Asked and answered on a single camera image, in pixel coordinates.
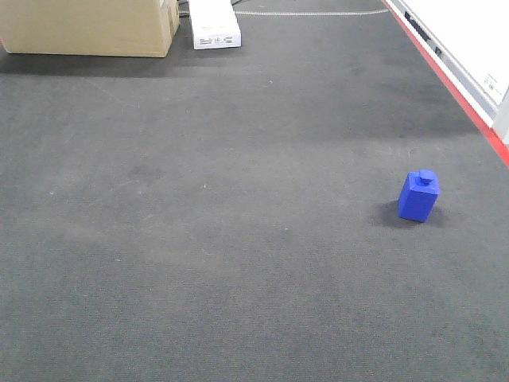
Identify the large brown cardboard box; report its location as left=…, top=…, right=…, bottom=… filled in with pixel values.
left=1, top=0, right=180, bottom=57

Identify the blue plastic bottle-shaped container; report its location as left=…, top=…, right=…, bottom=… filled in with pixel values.
left=398, top=170, right=441, bottom=223

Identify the white cardboard box with label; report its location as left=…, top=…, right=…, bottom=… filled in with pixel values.
left=188, top=0, right=242, bottom=50

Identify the white conveyor side rail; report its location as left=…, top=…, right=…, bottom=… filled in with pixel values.
left=385, top=1, right=508, bottom=162

